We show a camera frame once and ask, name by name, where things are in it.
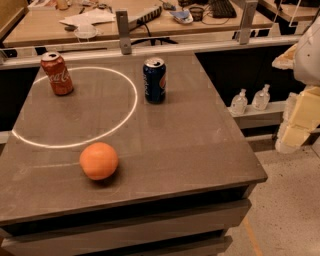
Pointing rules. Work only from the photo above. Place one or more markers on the wooden background desk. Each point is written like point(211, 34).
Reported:
point(45, 27)

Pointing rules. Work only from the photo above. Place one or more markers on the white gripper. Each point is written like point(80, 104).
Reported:
point(308, 63)

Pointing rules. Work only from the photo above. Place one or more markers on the white round lid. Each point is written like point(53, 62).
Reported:
point(85, 31)

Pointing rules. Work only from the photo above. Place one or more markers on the red coke can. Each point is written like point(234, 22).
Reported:
point(56, 70)

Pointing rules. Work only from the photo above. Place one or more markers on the grey metal post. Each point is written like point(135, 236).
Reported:
point(246, 21)
point(123, 31)

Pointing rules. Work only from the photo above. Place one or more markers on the white papers on desk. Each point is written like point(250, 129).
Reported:
point(94, 16)

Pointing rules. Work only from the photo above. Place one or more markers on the orange fruit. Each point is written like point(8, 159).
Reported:
point(99, 161)

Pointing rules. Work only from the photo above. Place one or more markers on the grey metal post right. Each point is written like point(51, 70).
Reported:
point(246, 21)

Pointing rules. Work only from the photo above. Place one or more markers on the clear sanitizer bottle right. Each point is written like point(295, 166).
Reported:
point(261, 98)

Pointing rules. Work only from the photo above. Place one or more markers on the blue pepsi can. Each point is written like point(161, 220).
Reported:
point(154, 76)

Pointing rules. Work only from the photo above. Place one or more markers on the clear sanitizer bottle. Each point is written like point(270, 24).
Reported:
point(239, 103)
point(261, 98)

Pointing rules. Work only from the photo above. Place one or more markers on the clear sanitizer bottle left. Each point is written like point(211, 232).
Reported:
point(239, 103)

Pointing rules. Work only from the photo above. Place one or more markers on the blue white packet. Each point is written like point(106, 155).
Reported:
point(182, 17)

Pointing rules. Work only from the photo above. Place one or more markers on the grey metal post left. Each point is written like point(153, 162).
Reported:
point(123, 31)

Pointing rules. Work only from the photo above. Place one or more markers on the upper drawer front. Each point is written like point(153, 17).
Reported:
point(213, 219)

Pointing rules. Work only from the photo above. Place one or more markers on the white power strip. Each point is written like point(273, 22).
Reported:
point(144, 17)

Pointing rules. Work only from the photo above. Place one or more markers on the lower drawer front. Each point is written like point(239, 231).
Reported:
point(188, 246)

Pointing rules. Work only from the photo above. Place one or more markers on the drawer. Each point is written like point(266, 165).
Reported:
point(213, 219)
point(188, 246)

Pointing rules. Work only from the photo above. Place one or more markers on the black keyboard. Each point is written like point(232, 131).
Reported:
point(222, 9)

